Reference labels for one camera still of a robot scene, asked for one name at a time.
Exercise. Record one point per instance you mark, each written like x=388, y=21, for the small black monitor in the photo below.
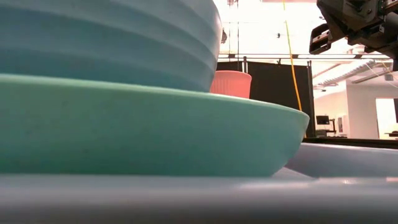
x=322, y=119

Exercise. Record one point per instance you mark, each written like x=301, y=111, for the black aluminium table frame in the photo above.
x=348, y=142

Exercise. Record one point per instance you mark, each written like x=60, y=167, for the pink cup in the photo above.
x=231, y=84

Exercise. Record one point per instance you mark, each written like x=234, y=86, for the green plate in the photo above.
x=140, y=133

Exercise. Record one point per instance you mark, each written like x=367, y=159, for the black hanging camera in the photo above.
x=224, y=35

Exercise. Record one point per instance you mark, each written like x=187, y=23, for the long light bar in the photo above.
x=280, y=56

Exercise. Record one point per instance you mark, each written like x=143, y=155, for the light blue bowl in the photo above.
x=109, y=46

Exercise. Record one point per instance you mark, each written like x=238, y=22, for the black partition screen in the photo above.
x=276, y=87

